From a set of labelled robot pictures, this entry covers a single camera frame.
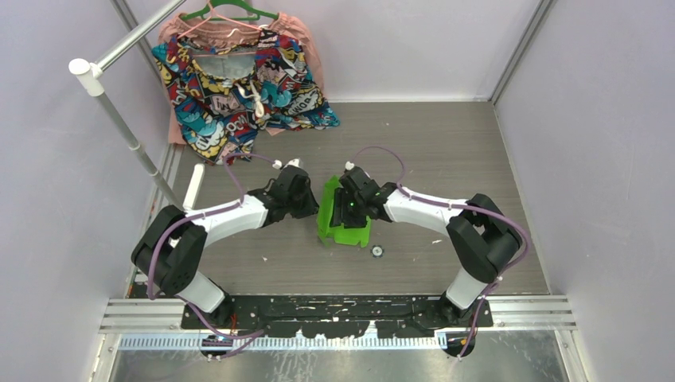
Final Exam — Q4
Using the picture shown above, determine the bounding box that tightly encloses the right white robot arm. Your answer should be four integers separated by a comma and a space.
334, 162, 527, 327

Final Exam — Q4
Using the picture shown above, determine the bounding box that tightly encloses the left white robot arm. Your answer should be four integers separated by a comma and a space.
131, 164, 318, 329

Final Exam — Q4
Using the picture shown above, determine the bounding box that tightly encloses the colorful patterned shirt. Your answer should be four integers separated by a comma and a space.
151, 14, 340, 164

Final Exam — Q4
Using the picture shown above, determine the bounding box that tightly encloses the green clothes hanger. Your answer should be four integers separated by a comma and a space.
179, 0, 281, 22

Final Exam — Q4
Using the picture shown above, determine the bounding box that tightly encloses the metal clothes rack pole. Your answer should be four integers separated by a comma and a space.
68, 0, 183, 208

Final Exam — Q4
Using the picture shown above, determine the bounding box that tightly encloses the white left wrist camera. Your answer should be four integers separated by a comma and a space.
271, 158, 302, 173

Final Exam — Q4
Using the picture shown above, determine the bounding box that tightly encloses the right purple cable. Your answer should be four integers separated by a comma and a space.
345, 146, 529, 360

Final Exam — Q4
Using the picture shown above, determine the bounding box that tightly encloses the purple cable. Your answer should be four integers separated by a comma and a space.
345, 146, 529, 360
146, 150, 286, 354

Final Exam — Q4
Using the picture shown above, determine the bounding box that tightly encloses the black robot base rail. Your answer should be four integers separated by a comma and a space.
208, 294, 494, 339

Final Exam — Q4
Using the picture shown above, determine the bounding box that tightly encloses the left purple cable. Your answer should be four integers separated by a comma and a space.
146, 150, 286, 354

